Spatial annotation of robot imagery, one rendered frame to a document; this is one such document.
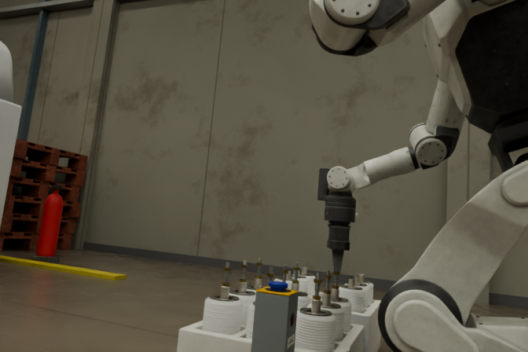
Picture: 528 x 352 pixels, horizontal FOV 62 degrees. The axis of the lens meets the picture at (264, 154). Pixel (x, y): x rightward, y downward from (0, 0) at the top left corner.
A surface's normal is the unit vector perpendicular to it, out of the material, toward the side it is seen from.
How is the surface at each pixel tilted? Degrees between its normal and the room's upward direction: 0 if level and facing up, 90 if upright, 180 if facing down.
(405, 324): 90
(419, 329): 90
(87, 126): 90
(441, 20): 99
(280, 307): 90
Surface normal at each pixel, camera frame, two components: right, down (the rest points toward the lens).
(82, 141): -0.37, -0.18
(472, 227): -0.53, 0.22
